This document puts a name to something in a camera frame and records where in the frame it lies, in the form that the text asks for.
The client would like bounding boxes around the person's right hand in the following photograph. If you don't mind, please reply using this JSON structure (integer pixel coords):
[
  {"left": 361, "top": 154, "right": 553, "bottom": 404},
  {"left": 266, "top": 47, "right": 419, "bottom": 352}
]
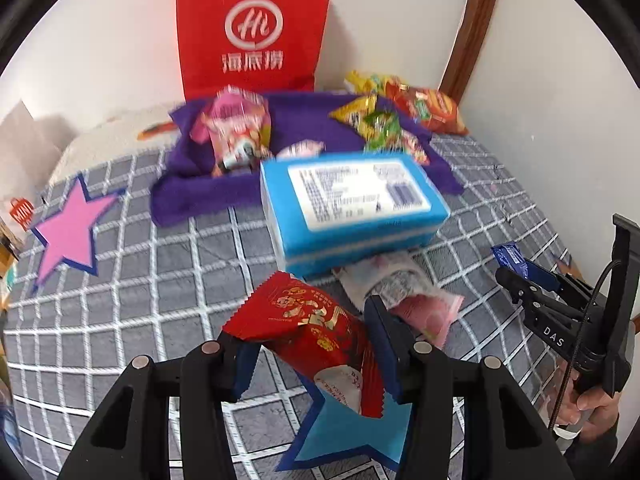
[{"left": 556, "top": 370, "right": 622, "bottom": 443}]

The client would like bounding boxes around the blue tissue box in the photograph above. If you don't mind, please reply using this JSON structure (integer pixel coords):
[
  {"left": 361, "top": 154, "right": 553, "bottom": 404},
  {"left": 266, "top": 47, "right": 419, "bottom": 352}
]
[{"left": 260, "top": 152, "right": 450, "bottom": 278}]

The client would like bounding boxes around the blue star sticker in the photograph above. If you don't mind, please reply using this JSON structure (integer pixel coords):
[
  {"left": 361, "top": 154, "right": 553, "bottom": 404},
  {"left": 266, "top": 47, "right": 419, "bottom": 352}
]
[{"left": 277, "top": 377, "right": 412, "bottom": 471}]

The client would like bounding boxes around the white red snack packet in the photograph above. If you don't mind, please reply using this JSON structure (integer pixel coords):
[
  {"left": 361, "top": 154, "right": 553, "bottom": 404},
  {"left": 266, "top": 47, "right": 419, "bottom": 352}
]
[{"left": 399, "top": 129, "right": 431, "bottom": 166}]

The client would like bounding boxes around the yellow snack packet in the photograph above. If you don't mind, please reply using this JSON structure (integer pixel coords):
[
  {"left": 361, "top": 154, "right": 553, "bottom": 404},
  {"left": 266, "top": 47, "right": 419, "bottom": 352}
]
[{"left": 329, "top": 94, "right": 378, "bottom": 140}]

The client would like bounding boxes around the red paper shopping bag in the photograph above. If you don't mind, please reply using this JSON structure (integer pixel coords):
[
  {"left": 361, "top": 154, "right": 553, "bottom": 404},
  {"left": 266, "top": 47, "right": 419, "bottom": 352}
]
[{"left": 176, "top": 0, "right": 330, "bottom": 99}]

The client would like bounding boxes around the brown wooden door frame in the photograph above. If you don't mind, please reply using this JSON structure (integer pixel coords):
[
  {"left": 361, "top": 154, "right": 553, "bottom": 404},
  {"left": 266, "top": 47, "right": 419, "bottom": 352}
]
[{"left": 439, "top": 0, "right": 497, "bottom": 103}]

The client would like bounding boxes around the orange chips bag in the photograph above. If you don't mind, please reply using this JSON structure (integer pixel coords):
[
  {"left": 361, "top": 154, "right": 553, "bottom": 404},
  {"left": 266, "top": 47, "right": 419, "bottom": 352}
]
[{"left": 385, "top": 81, "right": 469, "bottom": 136}]

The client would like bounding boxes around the pale pink snack packet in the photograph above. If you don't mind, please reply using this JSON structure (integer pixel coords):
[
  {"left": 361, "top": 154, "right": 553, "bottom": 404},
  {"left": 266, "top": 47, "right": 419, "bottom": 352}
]
[{"left": 332, "top": 252, "right": 464, "bottom": 349}]

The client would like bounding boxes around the white Miniso plastic bag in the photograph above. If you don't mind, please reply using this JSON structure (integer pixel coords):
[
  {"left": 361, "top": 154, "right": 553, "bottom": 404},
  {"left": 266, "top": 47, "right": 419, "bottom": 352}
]
[{"left": 1, "top": 102, "right": 62, "bottom": 244}]

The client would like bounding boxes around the pink star sticker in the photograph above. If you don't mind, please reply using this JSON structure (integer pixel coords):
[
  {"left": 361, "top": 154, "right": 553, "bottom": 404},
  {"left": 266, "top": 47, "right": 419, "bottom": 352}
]
[{"left": 30, "top": 174, "right": 126, "bottom": 295}]

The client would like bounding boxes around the yellow chips bag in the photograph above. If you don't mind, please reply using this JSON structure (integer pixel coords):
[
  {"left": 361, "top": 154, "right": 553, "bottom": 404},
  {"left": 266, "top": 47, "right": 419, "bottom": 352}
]
[{"left": 344, "top": 70, "right": 404, "bottom": 96}]

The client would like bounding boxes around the pink red snack packet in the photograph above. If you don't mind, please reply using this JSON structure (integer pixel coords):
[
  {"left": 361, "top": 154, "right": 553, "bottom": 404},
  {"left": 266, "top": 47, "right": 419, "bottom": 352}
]
[{"left": 276, "top": 140, "right": 326, "bottom": 160}]

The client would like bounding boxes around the grey checked tablecloth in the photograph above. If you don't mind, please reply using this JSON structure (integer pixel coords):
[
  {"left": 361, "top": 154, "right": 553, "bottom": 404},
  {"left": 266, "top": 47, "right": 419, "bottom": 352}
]
[{"left": 4, "top": 136, "right": 568, "bottom": 479}]

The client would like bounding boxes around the purple towel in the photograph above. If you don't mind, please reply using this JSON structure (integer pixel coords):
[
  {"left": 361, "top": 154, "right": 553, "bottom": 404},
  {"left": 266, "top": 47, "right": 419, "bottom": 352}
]
[{"left": 150, "top": 90, "right": 467, "bottom": 229}]

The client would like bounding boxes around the large pink snack packet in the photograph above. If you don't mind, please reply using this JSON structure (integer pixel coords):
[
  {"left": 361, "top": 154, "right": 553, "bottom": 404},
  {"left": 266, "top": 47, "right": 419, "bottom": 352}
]
[{"left": 190, "top": 86, "right": 272, "bottom": 177}]

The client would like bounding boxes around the black cable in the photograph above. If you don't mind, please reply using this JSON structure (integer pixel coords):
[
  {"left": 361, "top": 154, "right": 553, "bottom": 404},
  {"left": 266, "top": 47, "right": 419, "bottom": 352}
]
[{"left": 546, "top": 259, "right": 626, "bottom": 434}]

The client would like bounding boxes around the green snack packet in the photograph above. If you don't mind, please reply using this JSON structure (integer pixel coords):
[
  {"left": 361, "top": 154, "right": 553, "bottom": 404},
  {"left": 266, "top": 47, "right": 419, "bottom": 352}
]
[{"left": 361, "top": 110, "right": 401, "bottom": 152}]

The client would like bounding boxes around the fruit print mat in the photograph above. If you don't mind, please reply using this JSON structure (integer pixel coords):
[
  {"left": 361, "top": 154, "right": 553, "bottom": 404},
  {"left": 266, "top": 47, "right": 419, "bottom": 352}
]
[{"left": 48, "top": 103, "right": 180, "bottom": 184}]

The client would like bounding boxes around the red festive snack packet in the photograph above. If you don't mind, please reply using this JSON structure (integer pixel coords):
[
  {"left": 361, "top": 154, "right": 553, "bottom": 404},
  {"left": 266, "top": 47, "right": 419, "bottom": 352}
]
[{"left": 222, "top": 271, "right": 384, "bottom": 418}]

